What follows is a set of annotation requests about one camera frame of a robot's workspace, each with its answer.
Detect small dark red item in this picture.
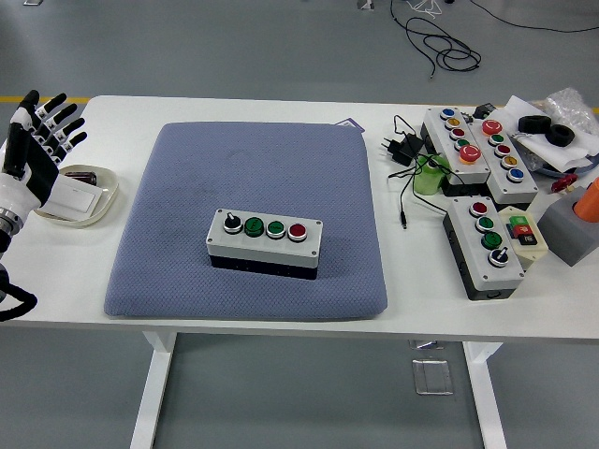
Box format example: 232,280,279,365
64,170,98,186

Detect white wall switch plate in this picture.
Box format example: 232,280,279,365
46,180,104,220

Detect long black floor cable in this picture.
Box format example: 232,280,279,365
467,0,599,34

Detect clear bubble wrap bag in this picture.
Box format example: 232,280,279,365
542,86,599,141

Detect white paper sheet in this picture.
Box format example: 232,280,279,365
503,94,599,172

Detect blue-grey padded mat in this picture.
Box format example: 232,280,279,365
103,122,389,323

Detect black power adapter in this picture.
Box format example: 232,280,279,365
377,132,425,167

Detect white floor cord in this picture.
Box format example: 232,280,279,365
405,0,444,20

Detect cream shallow tray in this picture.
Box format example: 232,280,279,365
33,163,120,229

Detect red knob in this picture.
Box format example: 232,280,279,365
550,172,580,193

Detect white table leg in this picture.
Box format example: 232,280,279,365
462,340,509,449
129,330,178,449

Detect cream three-button switch box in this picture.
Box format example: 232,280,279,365
496,205,548,272

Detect blue ring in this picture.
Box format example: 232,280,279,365
537,156,599,178

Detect clear floor plate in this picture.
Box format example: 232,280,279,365
411,357,455,397

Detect thin black adapter cord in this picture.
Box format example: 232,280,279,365
387,114,450,230

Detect black foam ring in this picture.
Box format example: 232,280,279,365
547,123,577,148
517,114,552,135

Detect coiled black floor cable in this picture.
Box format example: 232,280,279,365
390,0,482,81

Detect green plastic cylinder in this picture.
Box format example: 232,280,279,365
412,153,451,196

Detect orange cylinder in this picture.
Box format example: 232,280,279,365
574,176,599,225

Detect grey four-button control box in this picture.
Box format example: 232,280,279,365
204,208,324,282
442,196,525,301

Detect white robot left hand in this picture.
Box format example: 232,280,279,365
0,89,89,214

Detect grey block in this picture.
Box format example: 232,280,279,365
536,184,599,268

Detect grey five-button control box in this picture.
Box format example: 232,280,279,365
419,107,490,196
467,119,540,206

